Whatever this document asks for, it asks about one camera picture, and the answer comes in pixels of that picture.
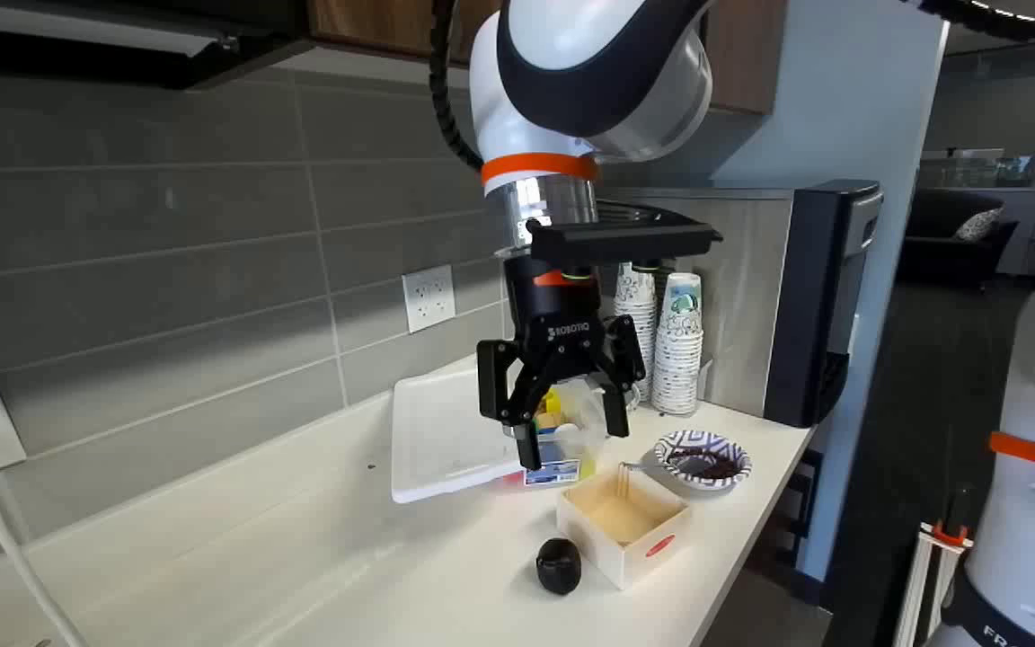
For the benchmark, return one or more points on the patterned paper bowl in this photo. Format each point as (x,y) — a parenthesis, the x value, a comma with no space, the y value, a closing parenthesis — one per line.
(699,460)

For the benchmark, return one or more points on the stack of patterned paper cups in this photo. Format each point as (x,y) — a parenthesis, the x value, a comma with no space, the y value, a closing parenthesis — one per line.
(634,316)

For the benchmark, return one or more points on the small wooden box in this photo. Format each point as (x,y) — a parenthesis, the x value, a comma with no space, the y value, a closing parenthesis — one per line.
(625,520)

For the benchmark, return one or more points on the white rectangular tray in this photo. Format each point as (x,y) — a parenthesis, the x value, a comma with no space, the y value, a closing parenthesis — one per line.
(446,435)

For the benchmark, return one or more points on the dark armchair with cushion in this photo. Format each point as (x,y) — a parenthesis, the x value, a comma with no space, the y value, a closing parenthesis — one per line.
(958,240)

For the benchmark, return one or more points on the black coffee machine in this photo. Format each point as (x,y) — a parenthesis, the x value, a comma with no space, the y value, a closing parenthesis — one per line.
(823,304)

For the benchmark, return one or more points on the black round object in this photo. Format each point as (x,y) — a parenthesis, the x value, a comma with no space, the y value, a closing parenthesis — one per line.
(557,566)

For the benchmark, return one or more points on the small blue white carton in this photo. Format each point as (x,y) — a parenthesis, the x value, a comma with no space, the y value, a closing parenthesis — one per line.
(555,458)

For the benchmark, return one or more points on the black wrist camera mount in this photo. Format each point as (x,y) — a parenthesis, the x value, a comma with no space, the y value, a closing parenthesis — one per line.
(620,240)

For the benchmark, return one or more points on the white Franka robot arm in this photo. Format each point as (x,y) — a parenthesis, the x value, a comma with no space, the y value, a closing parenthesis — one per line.
(594,72)

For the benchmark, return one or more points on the white plastic bottle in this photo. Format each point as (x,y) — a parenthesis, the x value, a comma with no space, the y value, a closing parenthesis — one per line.
(675,342)

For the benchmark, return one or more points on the white wall outlet plate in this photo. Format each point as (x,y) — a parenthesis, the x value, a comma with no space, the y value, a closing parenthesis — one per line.
(427,296)

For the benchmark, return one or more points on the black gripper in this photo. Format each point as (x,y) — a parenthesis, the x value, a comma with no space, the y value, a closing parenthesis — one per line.
(561,339)

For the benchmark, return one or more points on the clear plastic cup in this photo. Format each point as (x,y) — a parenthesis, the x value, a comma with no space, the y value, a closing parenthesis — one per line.
(584,431)

